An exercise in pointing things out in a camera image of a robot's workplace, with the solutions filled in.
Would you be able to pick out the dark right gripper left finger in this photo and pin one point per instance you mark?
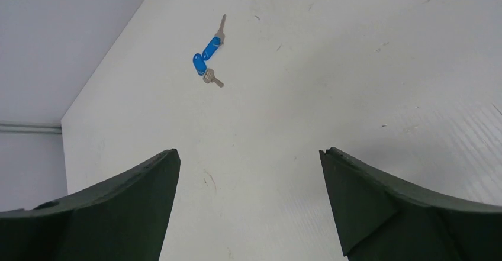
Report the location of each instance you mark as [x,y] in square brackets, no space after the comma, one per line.
[124,217]

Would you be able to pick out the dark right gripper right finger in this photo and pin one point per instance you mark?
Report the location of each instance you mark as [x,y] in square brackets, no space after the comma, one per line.
[379,216]

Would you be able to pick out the lower silver key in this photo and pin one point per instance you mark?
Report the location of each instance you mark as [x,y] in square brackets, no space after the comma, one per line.
[209,77]

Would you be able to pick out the silver key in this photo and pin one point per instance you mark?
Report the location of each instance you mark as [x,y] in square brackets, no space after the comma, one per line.
[220,32]
[209,77]

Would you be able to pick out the lower blue key tag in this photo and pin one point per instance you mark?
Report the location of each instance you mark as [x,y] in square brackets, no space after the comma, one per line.
[199,64]

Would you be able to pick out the blue key tag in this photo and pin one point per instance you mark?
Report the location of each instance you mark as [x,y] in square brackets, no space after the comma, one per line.
[199,64]
[211,48]

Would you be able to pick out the upper blue key tag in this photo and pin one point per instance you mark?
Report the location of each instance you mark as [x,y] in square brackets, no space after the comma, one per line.
[211,48]

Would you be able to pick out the upper silver key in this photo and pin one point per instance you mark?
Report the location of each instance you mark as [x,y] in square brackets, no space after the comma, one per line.
[220,32]

